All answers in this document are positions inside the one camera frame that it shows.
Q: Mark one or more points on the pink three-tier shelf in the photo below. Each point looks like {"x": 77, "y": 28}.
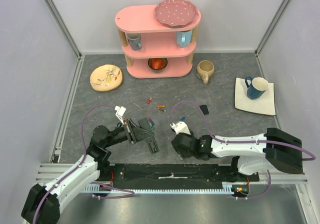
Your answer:
{"x": 157, "y": 41}

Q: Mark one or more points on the yellow bird painted plate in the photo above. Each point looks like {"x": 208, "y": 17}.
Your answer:
{"x": 106, "y": 78}

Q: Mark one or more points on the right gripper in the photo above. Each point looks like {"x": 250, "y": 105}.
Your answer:
{"x": 178, "y": 147}

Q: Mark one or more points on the grey mug on shelf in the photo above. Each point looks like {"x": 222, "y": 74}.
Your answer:
{"x": 134, "y": 40}

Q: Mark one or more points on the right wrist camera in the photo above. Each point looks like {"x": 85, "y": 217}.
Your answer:
{"x": 180, "y": 127}

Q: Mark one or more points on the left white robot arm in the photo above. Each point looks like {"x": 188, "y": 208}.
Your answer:
{"x": 45, "y": 203}

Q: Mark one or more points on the red cup in bowl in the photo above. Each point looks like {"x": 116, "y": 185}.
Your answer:
{"x": 157, "y": 63}

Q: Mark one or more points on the pink dotted plate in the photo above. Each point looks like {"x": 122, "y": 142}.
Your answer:
{"x": 175, "y": 13}

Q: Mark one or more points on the white square plate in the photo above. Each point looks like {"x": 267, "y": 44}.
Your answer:
{"x": 264, "y": 105}

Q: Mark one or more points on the beige ceramic mug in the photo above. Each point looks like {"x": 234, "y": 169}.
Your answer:
{"x": 205, "y": 70}

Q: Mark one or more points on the black battery cover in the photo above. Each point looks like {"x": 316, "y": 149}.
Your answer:
{"x": 204, "y": 109}

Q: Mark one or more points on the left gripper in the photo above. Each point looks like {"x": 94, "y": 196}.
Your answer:
{"x": 130, "y": 126}

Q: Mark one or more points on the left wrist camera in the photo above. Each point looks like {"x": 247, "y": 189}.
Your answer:
{"x": 119, "y": 112}

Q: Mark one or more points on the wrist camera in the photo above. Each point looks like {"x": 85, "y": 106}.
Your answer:
{"x": 119, "y": 112}
{"x": 180, "y": 127}

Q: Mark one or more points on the light blue mug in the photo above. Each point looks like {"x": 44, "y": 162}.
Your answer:
{"x": 183, "y": 38}

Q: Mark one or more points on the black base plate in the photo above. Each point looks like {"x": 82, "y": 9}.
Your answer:
{"x": 121, "y": 172}

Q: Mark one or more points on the dark blue mug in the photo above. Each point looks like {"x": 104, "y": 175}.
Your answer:
{"x": 256, "y": 87}

